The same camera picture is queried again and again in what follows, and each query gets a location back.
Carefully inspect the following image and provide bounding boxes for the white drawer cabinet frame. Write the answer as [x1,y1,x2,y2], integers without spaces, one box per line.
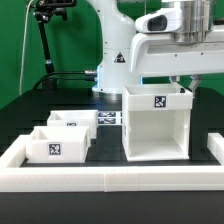
[122,83,193,161]

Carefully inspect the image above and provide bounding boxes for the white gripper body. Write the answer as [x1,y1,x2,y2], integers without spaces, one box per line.
[129,27,224,77]

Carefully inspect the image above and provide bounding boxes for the black camera stand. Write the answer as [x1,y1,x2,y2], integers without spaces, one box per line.
[25,0,78,90]

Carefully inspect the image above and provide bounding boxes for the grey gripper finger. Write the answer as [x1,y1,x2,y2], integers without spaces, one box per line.
[189,75,202,92]
[169,76,180,84]

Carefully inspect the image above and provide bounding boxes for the white thin cable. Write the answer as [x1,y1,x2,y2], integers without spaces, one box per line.
[18,0,36,96]

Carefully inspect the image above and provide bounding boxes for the white drawer box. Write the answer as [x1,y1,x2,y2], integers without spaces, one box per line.
[47,110,98,139]
[25,126,91,163]

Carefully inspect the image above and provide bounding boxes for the white U-shaped border fence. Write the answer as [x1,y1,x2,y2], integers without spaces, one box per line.
[0,135,224,192]

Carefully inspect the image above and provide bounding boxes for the white front drawer box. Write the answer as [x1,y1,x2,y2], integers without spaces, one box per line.
[25,126,91,163]

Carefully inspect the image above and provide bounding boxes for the black base cables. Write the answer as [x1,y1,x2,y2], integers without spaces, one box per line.
[32,69,99,91]

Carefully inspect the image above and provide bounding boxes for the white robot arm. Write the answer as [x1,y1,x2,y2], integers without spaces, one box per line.
[87,0,224,100]

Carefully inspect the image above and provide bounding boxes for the white marker tag plate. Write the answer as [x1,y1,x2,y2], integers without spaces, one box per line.
[98,111,122,125]

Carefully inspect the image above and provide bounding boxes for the white rear drawer box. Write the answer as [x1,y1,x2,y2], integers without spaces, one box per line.
[47,110,98,139]

